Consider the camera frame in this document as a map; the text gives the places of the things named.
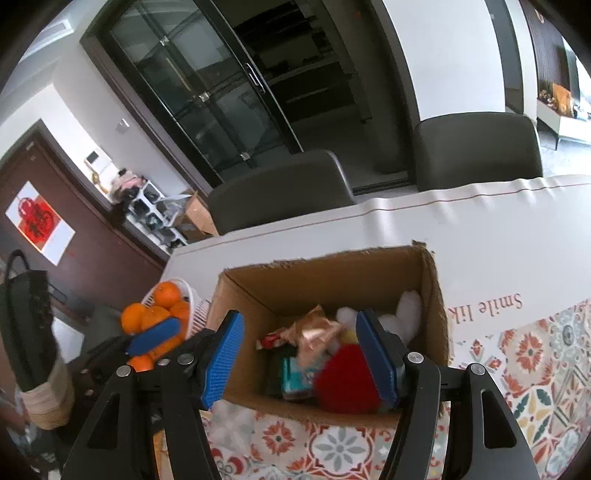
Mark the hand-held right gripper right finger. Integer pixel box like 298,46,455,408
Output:
355,309,541,480

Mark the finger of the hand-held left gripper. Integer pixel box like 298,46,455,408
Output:
85,316,184,377

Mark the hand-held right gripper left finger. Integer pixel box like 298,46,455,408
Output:
60,310,245,480

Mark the red plush pompom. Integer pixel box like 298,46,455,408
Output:
315,344,386,414

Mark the gold and red small trinket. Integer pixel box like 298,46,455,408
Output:
256,330,294,352

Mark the white plush toy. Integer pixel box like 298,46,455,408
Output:
336,290,424,344

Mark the rose gold foil packet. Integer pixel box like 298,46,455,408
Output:
288,305,347,370

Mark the blue tissue pack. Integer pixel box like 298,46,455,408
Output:
281,355,324,400

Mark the brown cardboard box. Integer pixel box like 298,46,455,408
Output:
205,240,455,430

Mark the white plastic fruit basket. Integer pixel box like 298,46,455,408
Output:
141,277,211,342

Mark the red and white door poster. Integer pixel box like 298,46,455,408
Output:
6,181,76,266

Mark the brown entrance door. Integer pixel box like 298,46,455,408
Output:
0,120,167,296

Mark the white shoe rack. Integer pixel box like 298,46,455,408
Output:
124,182,190,252

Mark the cardboard box with grey bag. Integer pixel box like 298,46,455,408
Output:
159,189,220,241

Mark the pile of clothes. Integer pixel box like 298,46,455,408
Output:
108,168,148,197

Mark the grey dining chair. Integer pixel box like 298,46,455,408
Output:
412,112,543,191
205,148,356,236

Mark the white patterned tablecloth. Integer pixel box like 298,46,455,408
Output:
152,174,591,480

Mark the dark glass sliding door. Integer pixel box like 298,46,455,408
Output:
78,0,416,190

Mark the white television cabinet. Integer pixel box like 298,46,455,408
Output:
536,99,591,151

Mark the yellow paper bag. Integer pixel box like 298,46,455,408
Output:
551,83,575,114

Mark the dark interior door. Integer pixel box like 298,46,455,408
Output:
485,0,525,114

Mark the white wall intercom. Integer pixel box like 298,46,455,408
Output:
84,150,112,174

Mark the dark slatted wall panel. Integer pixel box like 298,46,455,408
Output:
524,0,571,100

